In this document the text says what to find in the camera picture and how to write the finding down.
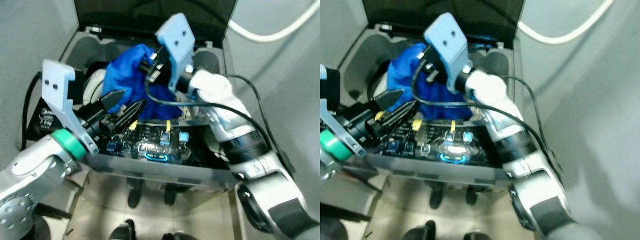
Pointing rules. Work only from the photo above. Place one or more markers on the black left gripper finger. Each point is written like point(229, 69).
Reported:
point(402, 116)
point(130, 114)
point(114, 100)
point(391, 100)

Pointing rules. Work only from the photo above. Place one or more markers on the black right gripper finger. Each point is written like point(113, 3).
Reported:
point(431, 77)
point(149, 64)
point(422, 64)
point(154, 76)

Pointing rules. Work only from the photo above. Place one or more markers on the blue garment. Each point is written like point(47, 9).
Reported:
point(405, 70)
point(125, 70)

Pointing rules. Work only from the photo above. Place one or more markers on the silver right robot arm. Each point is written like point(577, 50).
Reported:
point(535, 190)
point(260, 180)

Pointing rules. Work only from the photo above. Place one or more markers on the grey top-load washing machine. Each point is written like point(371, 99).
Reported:
point(150, 173)
point(425, 173)

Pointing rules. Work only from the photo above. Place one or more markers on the yellow washer panel tab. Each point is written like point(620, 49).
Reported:
point(378, 116)
point(132, 125)
point(168, 125)
point(452, 125)
point(417, 124)

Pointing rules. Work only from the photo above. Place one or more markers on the black washer lid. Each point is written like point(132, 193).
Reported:
point(130, 15)
point(420, 15)

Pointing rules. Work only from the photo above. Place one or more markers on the black left robot foot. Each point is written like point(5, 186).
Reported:
point(122, 231)
point(419, 231)

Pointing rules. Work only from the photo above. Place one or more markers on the black robot foot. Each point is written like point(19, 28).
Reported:
point(122, 231)
point(419, 231)
point(477, 236)
point(180, 236)

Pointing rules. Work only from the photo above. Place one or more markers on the black right robot foot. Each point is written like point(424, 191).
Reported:
point(180, 236)
point(477, 236)

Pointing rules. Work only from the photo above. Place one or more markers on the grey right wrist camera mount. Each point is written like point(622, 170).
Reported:
point(447, 40)
point(175, 40)

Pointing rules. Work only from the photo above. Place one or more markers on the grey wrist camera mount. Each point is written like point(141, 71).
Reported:
point(447, 40)
point(55, 85)
point(175, 40)
point(340, 135)

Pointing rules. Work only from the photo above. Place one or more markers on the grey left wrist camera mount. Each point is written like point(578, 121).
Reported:
point(340, 135)
point(55, 85)

